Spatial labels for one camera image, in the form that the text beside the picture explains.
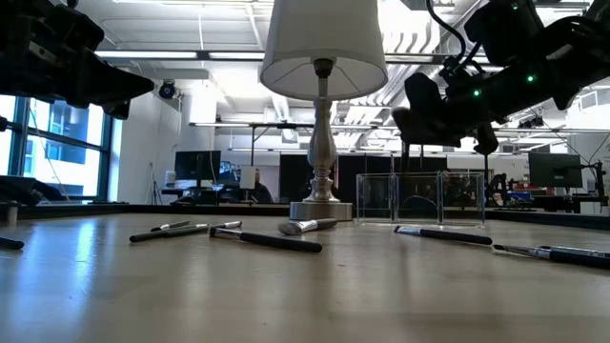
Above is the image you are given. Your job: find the large window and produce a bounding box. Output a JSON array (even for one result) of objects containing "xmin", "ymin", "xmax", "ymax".
[{"xmin": 0, "ymin": 92, "xmax": 114, "ymax": 201}]

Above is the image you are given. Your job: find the black spoolie brow brush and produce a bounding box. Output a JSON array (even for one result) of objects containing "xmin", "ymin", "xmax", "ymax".
[{"xmin": 393, "ymin": 225, "xmax": 495, "ymax": 247}]

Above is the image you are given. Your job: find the dark office desk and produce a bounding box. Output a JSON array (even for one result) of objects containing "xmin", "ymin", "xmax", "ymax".
[
  {"xmin": 160, "ymin": 187, "xmax": 244, "ymax": 207},
  {"xmin": 488, "ymin": 192, "xmax": 610, "ymax": 215}
]

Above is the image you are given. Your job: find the foundation brush silver ferrule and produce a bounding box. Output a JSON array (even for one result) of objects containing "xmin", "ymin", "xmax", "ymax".
[{"xmin": 208, "ymin": 227, "xmax": 324, "ymax": 254}]

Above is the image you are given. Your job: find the black partition screen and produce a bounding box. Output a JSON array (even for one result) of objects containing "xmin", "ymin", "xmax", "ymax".
[{"xmin": 278, "ymin": 152, "xmax": 449, "ymax": 206}]

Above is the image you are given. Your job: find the black metal rig frame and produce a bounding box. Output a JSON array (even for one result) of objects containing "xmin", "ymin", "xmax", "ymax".
[{"xmin": 189, "ymin": 121, "xmax": 492, "ymax": 192}]

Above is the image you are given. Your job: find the large fluffy powder brush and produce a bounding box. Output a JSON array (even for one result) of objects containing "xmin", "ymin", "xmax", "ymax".
[{"xmin": 277, "ymin": 217, "xmax": 338, "ymax": 236}]

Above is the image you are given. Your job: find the white shade silver table lamp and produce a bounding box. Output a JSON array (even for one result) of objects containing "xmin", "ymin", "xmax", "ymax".
[{"xmin": 259, "ymin": 0, "xmax": 390, "ymax": 223}]

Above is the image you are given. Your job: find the black aluminium table frame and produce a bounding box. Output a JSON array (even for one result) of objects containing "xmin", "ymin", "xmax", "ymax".
[{"xmin": 0, "ymin": 202, "xmax": 610, "ymax": 232}]

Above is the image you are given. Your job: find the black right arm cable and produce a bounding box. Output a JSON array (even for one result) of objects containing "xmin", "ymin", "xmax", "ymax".
[{"xmin": 425, "ymin": 0, "xmax": 480, "ymax": 72}]

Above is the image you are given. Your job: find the clear acrylic organizer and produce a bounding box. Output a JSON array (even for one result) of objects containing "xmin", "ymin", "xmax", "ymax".
[{"xmin": 356, "ymin": 171, "xmax": 486, "ymax": 227}]

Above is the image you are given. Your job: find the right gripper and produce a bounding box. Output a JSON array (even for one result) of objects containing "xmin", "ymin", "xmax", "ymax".
[{"xmin": 392, "ymin": 70, "xmax": 507, "ymax": 156}]

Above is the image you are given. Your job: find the white panel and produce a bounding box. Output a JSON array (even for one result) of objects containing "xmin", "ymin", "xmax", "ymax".
[{"xmin": 239, "ymin": 165, "xmax": 258, "ymax": 191}]

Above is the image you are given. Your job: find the black computer monitor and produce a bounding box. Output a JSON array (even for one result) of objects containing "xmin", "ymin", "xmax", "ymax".
[
  {"xmin": 527, "ymin": 151, "xmax": 584, "ymax": 190},
  {"xmin": 173, "ymin": 150, "xmax": 223, "ymax": 190}
]

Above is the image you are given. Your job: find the black round ceiling device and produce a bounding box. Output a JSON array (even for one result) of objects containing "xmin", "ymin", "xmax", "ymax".
[{"xmin": 157, "ymin": 79, "xmax": 178, "ymax": 100}]

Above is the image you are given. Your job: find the small silver post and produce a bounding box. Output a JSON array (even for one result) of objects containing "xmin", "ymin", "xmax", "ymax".
[{"xmin": 3, "ymin": 200, "xmax": 21, "ymax": 228}]

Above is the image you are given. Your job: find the person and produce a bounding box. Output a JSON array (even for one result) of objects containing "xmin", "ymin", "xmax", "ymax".
[{"xmin": 247, "ymin": 167, "xmax": 275, "ymax": 205}]

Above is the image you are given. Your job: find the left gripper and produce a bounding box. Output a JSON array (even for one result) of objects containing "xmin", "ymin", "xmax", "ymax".
[{"xmin": 0, "ymin": 42, "xmax": 156, "ymax": 121}]

